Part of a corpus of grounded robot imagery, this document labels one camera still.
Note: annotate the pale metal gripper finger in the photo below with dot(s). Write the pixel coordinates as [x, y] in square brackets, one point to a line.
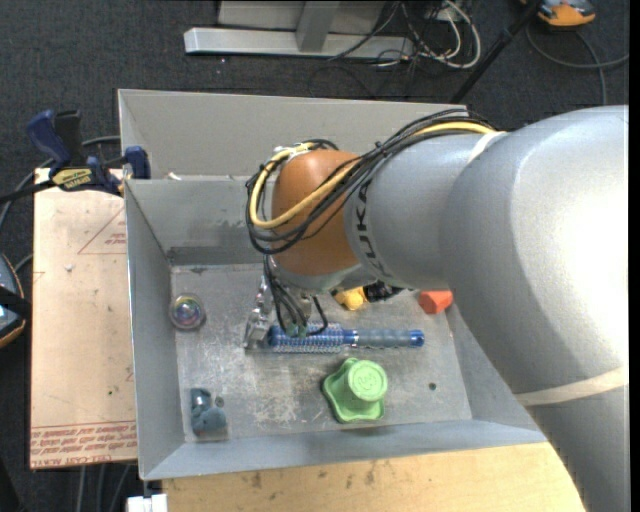
[255, 337]
[258, 318]

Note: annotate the grey metal bin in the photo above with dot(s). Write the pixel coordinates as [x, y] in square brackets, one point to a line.
[280, 395]

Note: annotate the clear iridescent glass ball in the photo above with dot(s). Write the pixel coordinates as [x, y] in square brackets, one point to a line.
[187, 311]

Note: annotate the yellow toy piece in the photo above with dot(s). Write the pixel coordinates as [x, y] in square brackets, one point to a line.
[351, 298]

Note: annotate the blue-grey toy animal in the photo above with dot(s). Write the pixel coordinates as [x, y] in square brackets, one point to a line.
[206, 412]

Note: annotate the green star-shaped toy knob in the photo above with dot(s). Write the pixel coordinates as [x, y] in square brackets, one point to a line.
[357, 392]

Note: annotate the blue hairbrush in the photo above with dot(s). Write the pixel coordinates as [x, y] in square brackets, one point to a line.
[380, 338]

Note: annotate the orange block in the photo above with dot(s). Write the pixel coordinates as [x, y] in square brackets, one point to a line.
[435, 301]

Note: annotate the brown cardboard board red print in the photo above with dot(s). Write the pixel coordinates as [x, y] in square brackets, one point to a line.
[80, 325]

